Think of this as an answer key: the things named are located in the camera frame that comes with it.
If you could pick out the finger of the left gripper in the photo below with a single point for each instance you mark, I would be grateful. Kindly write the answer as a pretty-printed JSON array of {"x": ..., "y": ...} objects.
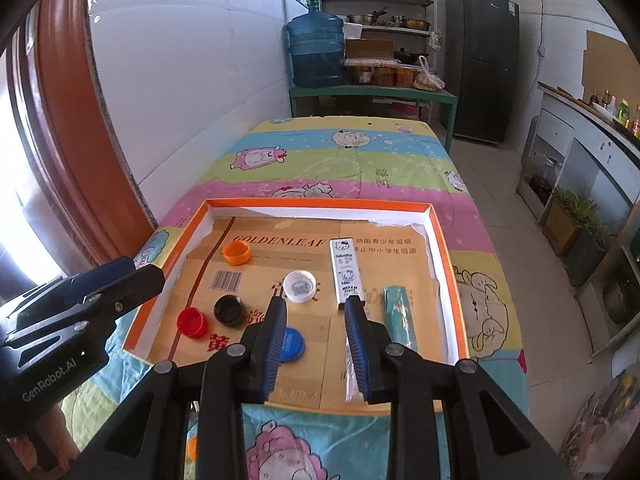
[
  {"x": 109, "y": 303},
  {"x": 61, "y": 294}
]

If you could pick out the blue water jug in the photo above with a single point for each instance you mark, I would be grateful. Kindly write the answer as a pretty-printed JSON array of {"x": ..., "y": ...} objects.
[{"x": 316, "y": 45}]

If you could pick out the shallow orange-rimmed box tray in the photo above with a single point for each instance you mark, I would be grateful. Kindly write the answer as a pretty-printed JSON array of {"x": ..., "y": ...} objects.
[{"x": 142, "y": 331}]

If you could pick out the white kitchen counter cabinet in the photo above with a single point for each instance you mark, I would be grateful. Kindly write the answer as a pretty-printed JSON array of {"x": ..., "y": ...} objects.
[{"x": 570, "y": 146}]

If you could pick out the glitter floral lighter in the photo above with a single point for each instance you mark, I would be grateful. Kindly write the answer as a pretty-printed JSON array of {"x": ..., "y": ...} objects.
[{"x": 352, "y": 369}]

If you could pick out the small orange bottle cap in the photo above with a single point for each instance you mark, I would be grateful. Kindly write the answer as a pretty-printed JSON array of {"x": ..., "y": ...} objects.
[{"x": 237, "y": 253}]

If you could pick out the red bottle cap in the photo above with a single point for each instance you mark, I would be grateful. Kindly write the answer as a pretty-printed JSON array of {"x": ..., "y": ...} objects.
[{"x": 192, "y": 323}]

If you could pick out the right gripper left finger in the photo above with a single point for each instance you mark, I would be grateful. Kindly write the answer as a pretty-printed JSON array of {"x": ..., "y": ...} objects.
[{"x": 145, "y": 437}]

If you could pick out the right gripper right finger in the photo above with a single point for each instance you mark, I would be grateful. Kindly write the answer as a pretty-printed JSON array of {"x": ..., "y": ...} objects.
[{"x": 488, "y": 436}]

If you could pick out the plastic bag of food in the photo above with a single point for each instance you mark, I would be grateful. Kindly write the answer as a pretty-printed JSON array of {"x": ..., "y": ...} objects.
[{"x": 426, "y": 80}]

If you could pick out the white bottle cap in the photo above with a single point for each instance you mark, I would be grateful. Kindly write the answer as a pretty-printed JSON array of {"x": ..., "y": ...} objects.
[{"x": 299, "y": 286}]

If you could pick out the green side table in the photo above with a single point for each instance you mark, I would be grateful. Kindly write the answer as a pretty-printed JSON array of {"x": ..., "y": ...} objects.
[{"x": 394, "y": 93}]

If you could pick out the blue bottle cap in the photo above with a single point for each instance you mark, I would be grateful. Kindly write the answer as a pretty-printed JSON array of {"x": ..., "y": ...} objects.
[{"x": 293, "y": 347}]

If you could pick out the white Hello Kitty lighter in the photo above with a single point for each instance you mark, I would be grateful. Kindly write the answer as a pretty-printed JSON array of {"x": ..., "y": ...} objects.
[{"x": 345, "y": 270}]

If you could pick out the black bottle cap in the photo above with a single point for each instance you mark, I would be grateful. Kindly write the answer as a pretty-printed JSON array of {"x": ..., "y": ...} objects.
[{"x": 230, "y": 311}]

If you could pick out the golden cardboard liner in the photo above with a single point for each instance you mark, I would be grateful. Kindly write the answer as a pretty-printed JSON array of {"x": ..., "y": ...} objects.
[{"x": 387, "y": 256}]

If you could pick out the black refrigerator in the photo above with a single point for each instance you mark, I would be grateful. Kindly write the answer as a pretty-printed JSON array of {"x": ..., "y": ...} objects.
[{"x": 482, "y": 44}]

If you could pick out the potted green plant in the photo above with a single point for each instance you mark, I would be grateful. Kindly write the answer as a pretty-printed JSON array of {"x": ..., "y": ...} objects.
[{"x": 574, "y": 232}]

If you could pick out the large orange bottle cap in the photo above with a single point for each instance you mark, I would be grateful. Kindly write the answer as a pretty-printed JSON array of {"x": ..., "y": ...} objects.
[{"x": 192, "y": 448}]

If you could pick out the person's left hand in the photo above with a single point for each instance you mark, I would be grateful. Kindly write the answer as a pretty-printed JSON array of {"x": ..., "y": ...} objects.
[{"x": 53, "y": 431}]

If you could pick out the white shelving rack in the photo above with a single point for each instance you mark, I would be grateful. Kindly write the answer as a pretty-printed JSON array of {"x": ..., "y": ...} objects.
[{"x": 408, "y": 24}]

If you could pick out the red wooden door frame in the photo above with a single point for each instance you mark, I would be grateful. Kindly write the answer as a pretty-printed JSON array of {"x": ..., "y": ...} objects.
[{"x": 86, "y": 209}]

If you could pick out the teal lighter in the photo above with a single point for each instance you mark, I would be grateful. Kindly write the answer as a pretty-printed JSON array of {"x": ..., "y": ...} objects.
[{"x": 398, "y": 317}]

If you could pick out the cartoon patterned quilt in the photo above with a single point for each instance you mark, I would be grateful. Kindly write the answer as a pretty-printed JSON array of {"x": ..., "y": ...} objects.
[{"x": 361, "y": 159}]

